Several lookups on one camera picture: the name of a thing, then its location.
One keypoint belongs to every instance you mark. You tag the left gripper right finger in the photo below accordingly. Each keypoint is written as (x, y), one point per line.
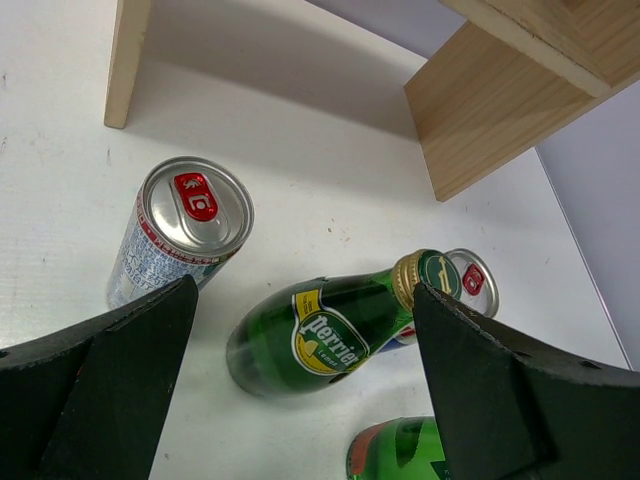
(509, 406)

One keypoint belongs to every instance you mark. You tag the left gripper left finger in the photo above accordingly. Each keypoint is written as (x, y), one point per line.
(90, 401)

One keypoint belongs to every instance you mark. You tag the wooden three-tier shelf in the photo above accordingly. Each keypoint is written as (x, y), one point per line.
(513, 74)

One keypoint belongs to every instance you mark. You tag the green Perrier bottle red label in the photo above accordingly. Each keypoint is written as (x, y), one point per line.
(402, 448)

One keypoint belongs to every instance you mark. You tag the silver can centre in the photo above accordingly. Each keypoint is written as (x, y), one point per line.
(460, 273)

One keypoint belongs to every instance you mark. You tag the green Perrier bottle yellow label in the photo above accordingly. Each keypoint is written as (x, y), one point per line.
(314, 333)

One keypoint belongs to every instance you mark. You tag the silver blue can left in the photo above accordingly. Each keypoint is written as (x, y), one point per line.
(190, 216)

